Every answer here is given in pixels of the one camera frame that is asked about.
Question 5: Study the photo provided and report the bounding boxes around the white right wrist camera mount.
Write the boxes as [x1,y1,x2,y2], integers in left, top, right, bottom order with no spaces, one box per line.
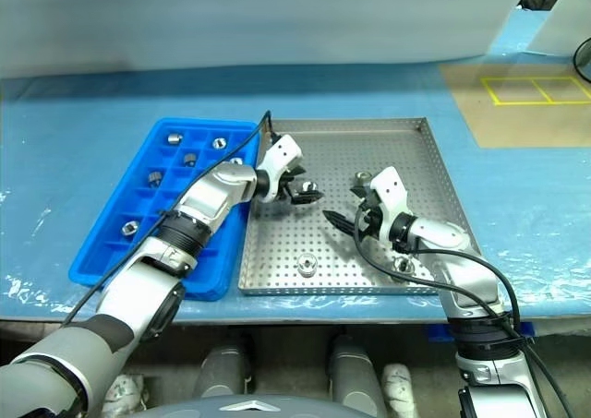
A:
[370,166,411,245]

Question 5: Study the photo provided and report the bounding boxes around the brown cardboard mat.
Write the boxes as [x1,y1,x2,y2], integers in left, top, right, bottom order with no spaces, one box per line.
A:
[438,62,591,149]

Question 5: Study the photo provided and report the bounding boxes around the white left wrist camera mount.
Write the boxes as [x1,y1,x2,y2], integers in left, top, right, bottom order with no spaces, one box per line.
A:
[256,134,304,198]

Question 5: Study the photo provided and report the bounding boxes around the yellow tape rectangle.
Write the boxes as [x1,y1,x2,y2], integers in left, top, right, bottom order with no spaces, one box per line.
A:
[479,76,591,107]

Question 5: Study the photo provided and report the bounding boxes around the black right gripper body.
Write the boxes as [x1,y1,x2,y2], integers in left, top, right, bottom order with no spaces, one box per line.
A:
[353,191,392,245]

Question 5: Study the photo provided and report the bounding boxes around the white robot foot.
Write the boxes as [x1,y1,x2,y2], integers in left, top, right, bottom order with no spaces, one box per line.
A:
[381,364,420,418]
[103,374,150,414]

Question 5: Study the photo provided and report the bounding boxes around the white upright panel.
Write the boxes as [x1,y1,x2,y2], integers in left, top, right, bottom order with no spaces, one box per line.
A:
[525,0,591,58]

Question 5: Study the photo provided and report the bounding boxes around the grey robot leg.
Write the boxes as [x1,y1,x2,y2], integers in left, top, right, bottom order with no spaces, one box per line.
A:
[326,334,388,414]
[197,337,254,400]

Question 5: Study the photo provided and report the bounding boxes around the blue bracket under table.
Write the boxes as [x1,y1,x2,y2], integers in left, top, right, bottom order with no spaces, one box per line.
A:
[427,320,537,343]

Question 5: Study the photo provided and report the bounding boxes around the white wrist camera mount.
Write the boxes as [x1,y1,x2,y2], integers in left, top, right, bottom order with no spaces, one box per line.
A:
[256,134,304,198]
[370,166,411,245]

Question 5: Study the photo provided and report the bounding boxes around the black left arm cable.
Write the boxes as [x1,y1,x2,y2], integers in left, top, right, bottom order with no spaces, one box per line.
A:
[62,110,283,328]

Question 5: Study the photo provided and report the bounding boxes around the white foam backdrop sheet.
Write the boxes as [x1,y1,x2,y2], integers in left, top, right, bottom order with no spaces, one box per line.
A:
[0,0,539,81]

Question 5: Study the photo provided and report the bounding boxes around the blue compartment tray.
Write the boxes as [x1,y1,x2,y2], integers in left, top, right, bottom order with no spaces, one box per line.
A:
[67,117,260,303]

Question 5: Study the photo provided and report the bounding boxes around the thin black cable loop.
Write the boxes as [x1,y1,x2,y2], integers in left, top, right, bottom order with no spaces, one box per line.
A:
[572,37,591,85]

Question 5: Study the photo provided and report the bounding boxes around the grey robot torso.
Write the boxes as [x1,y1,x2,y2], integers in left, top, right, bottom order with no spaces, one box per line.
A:
[151,392,376,418]

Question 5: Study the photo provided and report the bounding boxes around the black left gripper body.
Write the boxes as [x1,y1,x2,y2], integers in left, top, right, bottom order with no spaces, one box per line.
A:
[271,175,297,205]

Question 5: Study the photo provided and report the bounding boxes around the perforated steel tray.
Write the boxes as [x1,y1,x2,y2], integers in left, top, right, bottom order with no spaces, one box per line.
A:
[237,116,484,297]

